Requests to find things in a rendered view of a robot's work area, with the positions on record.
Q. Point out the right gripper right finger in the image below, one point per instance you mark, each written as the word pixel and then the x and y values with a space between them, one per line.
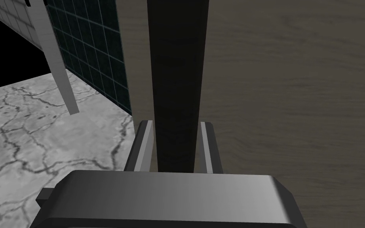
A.
pixel 210 148

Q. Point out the brown wooden door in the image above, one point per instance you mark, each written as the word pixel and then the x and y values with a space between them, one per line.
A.
pixel 290 95

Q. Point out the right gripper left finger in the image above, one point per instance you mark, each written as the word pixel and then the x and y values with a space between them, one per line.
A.
pixel 141 148

